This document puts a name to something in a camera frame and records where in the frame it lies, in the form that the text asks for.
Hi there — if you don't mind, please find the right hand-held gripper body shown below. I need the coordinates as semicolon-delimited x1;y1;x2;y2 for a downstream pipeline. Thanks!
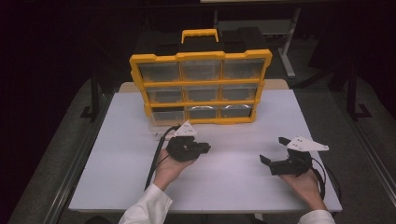
270;135;330;177

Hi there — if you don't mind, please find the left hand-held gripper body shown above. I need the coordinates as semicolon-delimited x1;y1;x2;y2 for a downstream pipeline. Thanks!
166;120;200;162

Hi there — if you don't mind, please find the clear plastic drawer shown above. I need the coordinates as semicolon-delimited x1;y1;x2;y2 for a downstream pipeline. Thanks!
148;106;188;140

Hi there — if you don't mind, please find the yellow black drawer organizer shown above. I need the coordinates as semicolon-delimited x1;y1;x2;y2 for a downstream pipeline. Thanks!
129;27;274;126

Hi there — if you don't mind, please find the person's right hand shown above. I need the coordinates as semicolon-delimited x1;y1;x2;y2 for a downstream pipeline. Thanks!
278;169;328;211

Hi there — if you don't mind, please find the person's left hand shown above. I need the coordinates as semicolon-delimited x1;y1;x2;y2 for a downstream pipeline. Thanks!
153;154;195;191

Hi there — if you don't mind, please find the grid of clear drawers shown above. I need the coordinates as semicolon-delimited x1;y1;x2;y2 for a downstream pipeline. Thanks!
137;58;265;119

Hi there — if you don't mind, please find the black metal stand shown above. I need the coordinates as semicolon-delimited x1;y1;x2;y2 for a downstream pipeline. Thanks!
79;71;101;122
346;62;374;122

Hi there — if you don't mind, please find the white metal desk stand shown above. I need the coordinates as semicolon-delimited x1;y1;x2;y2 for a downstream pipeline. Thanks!
277;7;302;79

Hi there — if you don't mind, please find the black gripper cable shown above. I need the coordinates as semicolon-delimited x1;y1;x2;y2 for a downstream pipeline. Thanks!
310;157;343;203
144;124;182;191

